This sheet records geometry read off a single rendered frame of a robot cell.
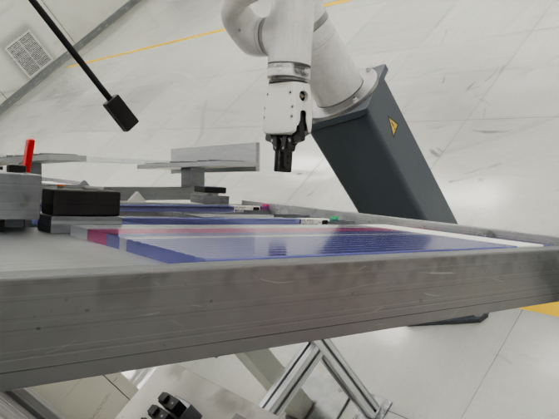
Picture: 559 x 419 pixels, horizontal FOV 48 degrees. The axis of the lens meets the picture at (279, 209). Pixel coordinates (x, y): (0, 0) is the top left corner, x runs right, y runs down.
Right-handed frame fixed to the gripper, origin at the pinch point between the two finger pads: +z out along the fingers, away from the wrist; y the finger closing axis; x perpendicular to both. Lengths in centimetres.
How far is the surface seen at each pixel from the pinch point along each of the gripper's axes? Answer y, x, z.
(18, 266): -49, 65, 10
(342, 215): -20.4, 3.5, 8.8
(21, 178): -28, 58, 5
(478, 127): 41, -129, -20
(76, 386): 85, 3, 69
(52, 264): -49, 63, 10
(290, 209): -7.2, 3.5, 8.9
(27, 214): -28, 58, 8
